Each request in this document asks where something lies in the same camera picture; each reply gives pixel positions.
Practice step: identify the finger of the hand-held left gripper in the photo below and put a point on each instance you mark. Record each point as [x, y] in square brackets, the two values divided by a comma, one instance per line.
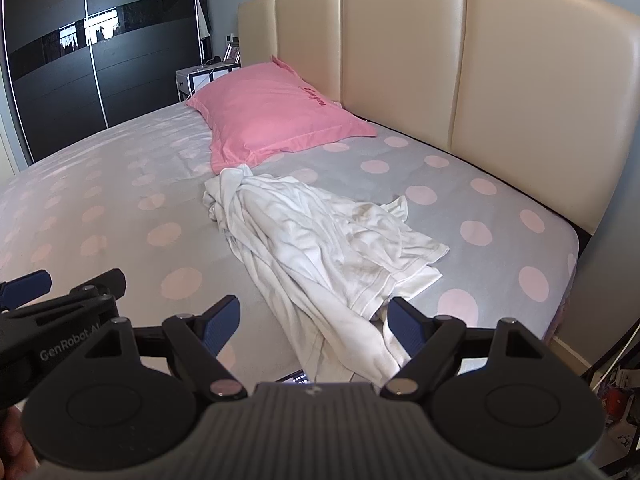
[27, 287]
[107, 282]

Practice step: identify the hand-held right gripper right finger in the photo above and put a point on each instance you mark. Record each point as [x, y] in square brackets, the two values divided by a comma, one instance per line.
[406, 327]

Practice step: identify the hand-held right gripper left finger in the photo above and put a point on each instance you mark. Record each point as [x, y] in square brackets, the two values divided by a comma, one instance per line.
[222, 325]

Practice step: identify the white garment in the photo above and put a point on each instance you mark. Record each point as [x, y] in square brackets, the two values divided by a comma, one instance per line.
[310, 240]

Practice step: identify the person's left hand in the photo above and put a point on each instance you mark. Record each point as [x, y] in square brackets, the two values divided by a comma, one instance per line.
[12, 450]

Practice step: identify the polka dot bed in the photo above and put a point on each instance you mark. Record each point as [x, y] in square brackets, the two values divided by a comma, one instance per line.
[125, 170]

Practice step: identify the black wardrobe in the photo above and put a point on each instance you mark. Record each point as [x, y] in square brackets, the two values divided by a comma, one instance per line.
[50, 85]

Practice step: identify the red plastic object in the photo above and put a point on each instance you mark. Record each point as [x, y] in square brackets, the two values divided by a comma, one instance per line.
[613, 402]

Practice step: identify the pink pillow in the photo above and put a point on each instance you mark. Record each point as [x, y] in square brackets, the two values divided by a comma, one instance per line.
[270, 110]

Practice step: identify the white nightstand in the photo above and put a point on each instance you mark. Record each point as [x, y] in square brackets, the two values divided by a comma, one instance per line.
[200, 78]

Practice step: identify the beige padded headboard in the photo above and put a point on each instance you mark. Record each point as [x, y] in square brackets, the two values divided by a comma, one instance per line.
[400, 60]

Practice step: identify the photo frame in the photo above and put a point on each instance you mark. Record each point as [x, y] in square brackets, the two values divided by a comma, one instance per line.
[232, 54]

